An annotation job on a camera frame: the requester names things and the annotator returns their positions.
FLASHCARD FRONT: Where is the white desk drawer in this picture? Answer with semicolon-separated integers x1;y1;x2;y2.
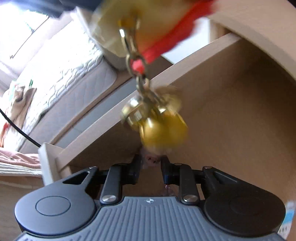
39;33;295;201

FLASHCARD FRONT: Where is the yellow bell keychain toy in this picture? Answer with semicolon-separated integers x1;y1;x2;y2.
89;0;218;153

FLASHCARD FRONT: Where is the purple plush small toy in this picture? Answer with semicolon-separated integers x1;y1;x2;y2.
140;147;161;169

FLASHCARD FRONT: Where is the blue white zip bag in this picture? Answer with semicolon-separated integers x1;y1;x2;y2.
278;201;295;239

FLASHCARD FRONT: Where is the quilted mattress bed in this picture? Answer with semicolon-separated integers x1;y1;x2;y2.
1;11;117;153

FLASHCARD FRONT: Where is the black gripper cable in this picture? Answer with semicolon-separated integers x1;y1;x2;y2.
0;108;42;148

